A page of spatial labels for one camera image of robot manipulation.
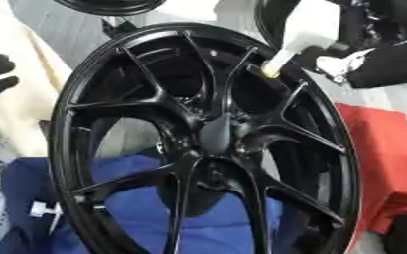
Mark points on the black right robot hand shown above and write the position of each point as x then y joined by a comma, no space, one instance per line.
386,66

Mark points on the white pin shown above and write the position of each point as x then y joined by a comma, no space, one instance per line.
310,25
41,209

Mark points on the black spoked wheel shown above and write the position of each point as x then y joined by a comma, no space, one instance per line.
213,132

